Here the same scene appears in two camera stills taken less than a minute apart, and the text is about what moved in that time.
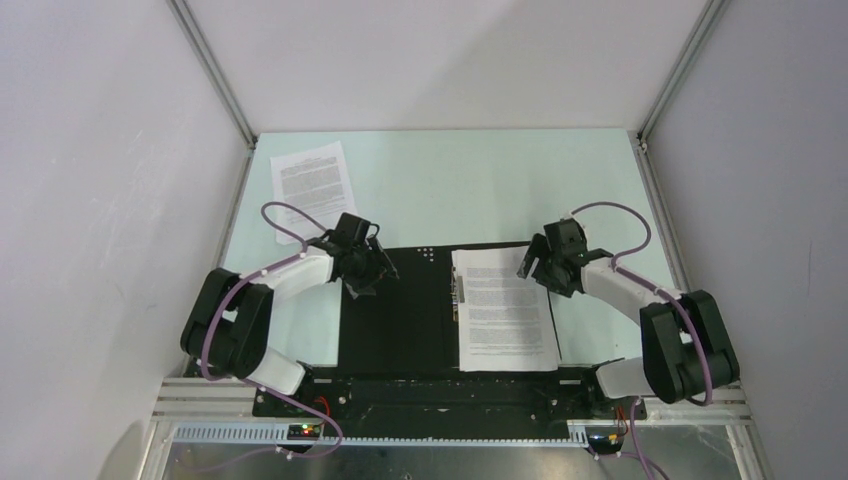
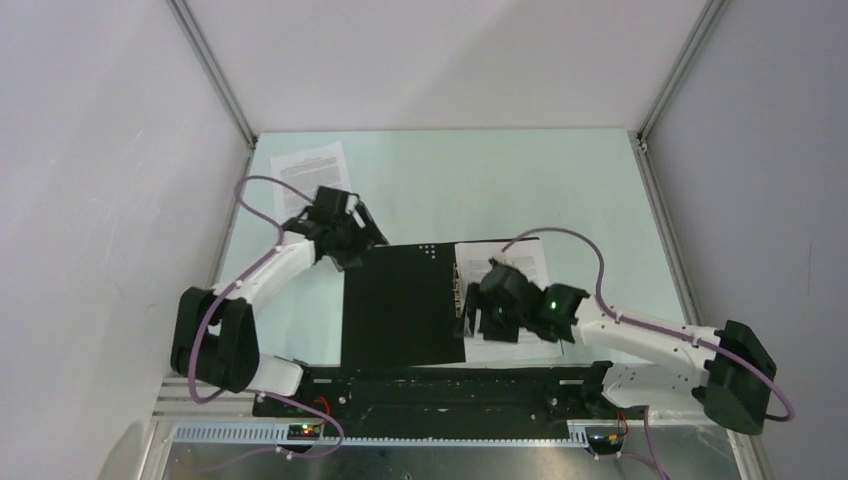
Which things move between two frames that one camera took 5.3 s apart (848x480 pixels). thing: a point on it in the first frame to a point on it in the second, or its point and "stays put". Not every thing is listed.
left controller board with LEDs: (303, 432) stays put
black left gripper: (380, 267) to (366, 237)
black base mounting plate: (447, 400) stays put
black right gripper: (539, 248) to (476, 299)
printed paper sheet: (316, 182) stays put
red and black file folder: (411, 322) stays put
